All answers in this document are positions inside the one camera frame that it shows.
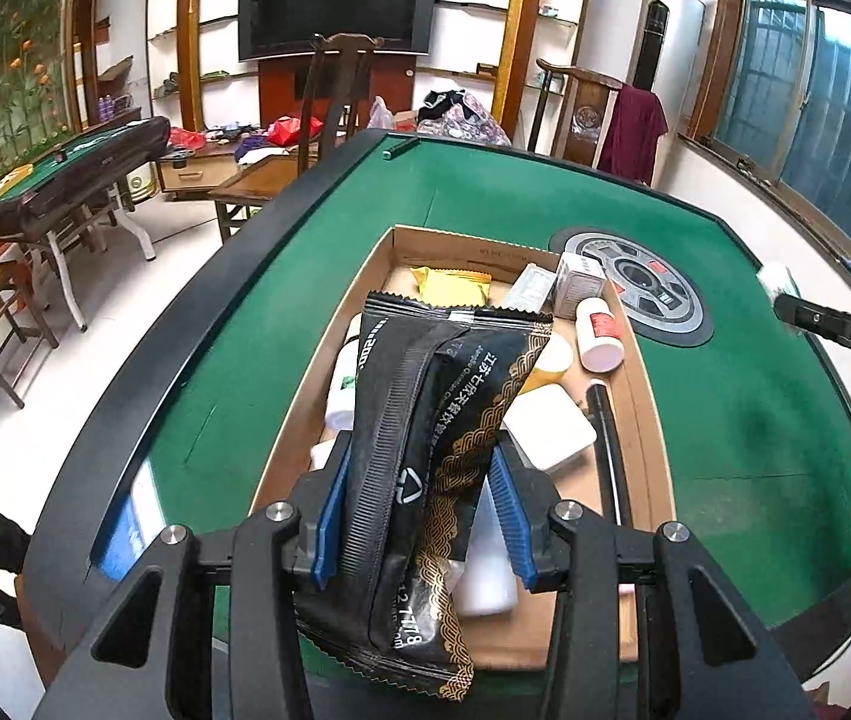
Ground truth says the cardboard box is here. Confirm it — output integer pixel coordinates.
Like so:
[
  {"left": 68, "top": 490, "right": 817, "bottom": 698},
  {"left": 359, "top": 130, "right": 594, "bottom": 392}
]
[{"left": 249, "top": 225, "right": 677, "bottom": 672}]

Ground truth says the wooden side table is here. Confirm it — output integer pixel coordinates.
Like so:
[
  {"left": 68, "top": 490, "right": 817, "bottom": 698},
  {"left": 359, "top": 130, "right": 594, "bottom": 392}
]
[{"left": 208, "top": 154, "right": 321, "bottom": 241}]

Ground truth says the wooden wall shelf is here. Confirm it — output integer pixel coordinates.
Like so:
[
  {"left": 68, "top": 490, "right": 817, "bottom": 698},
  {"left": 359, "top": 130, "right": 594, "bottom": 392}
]
[{"left": 148, "top": 0, "right": 599, "bottom": 121}]

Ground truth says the long silver white box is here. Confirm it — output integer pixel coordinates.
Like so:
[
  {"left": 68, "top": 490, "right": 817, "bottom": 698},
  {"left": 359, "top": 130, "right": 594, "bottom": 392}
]
[{"left": 502, "top": 263, "right": 558, "bottom": 313}]

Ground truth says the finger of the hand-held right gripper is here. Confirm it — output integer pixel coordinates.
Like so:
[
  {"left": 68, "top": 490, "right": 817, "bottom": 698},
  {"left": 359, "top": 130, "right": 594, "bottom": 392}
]
[{"left": 772, "top": 292, "right": 851, "bottom": 380}]

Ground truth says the blue white table sticker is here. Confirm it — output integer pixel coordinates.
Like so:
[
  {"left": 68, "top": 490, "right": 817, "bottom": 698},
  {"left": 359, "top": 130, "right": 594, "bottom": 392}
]
[{"left": 91, "top": 461, "right": 167, "bottom": 582}]

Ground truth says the black folding game table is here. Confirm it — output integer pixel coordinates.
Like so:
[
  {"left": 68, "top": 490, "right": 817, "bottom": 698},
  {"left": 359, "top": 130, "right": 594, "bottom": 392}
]
[{"left": 0, "top": 116, "right": 172, "bottom": 331}]

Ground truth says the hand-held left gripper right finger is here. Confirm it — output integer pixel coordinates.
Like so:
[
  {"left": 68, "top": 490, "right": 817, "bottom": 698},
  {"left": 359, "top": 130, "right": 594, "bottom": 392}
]
[{"left": 489, "top": 442, "right": 820, "bottom": 720}]

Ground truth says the small grey box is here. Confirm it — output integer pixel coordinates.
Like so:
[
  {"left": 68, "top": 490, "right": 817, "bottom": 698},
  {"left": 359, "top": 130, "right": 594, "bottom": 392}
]
[{"left": 551, "top": 250, "right": 611, "bottom": 320}]

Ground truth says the yellow snack packet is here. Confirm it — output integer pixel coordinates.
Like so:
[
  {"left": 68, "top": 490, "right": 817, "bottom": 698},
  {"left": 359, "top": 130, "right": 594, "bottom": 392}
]
[{"left": 408, "top": 266, "right": 494, "bottom": 310}]

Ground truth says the white charger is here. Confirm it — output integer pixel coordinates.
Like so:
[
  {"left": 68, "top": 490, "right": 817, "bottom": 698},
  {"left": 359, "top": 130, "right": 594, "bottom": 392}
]
[{"left": 498, "top": 382, "right": 598, "bottom": 475}]

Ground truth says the tissue packet blue cartoon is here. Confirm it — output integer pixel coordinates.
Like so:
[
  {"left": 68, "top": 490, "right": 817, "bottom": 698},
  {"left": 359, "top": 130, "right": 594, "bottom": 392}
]
[{"left": 757, "top": 261, "right": 805, "bottom": 332}]

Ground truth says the black patterned packet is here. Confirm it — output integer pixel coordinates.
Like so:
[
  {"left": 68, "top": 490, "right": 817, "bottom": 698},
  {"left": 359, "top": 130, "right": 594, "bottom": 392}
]
[{"left": 294, "top": 289, "right": 555, "bottom": 704}]

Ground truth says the maroon cloth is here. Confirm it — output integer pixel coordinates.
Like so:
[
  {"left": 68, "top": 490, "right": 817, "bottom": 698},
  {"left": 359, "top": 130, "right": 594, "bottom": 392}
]
[{"left": 596, "top": 85, "right": 670, "bottom": 187}]

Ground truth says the wooden frame window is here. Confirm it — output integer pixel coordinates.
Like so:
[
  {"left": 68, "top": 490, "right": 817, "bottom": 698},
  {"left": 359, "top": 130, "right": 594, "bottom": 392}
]
[{"left": 680, "top": 0, "right": 851, "bottom": 278}]

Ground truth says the white bottle red label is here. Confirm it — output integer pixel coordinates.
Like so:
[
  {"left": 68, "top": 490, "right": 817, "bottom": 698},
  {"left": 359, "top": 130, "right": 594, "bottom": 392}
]
[{"left": 576, "top": 297, "right": 626, "bottom": 374}]

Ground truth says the carved wooden chair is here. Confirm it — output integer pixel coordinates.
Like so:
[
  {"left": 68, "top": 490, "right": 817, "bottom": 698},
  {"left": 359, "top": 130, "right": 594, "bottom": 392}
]
[{"left": 526, "top": 58, "right": 625, "bottom": 166}]

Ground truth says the white bottle green label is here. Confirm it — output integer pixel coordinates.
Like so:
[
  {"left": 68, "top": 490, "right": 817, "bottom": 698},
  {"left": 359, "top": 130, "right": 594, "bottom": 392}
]
[{"left": 322, "top": 313, "right": 364, "bottom": 436}]

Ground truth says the dark wooden chair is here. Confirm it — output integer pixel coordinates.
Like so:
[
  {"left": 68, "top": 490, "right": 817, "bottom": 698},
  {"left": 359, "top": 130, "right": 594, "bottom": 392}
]
[{"left": 297, "top": 34, "right": 385, "bottom": 173}]

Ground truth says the floral cloth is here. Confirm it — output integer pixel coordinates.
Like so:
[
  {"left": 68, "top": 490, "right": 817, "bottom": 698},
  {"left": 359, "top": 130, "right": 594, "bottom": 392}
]
[{"left": 416, "top": 90, "right": 512, "bottom": 145}]

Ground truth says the yellow round tin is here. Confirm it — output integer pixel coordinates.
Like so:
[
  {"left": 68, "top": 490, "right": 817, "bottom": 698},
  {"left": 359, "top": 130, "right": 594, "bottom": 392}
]
[{"left": 521, "top": 332, "right": 573, "bottom": 385}]

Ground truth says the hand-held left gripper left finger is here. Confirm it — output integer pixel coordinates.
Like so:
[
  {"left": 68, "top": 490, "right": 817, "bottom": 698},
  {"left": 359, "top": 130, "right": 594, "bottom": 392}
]
[{"left": 31, "top": 431, "right": 355, "bottom": 720}]

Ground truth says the white standing air conditioner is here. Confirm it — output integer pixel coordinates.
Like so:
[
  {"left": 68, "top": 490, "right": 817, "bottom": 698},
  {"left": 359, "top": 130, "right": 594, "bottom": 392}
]
[{"left": 624, "top": 0, "right": 706, "bottom": 128}]

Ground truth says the black television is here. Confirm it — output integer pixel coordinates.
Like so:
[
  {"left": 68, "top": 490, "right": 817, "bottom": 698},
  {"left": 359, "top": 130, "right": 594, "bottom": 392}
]
[{"left": 237, "top": 0, "right": 440, "bottom": 61}]

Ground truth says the black marker yellow cap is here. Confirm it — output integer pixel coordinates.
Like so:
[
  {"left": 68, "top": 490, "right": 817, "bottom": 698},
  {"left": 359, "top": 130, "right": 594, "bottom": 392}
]
[{"left": 582, "top": 382, "right": 634, "bottom": 528}]

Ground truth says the round grey table disc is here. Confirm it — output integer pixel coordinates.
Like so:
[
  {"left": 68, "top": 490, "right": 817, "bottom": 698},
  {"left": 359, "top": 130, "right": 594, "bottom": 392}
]
[{"left": 549, "top": 227, "right": 715, "bottom": 350}]

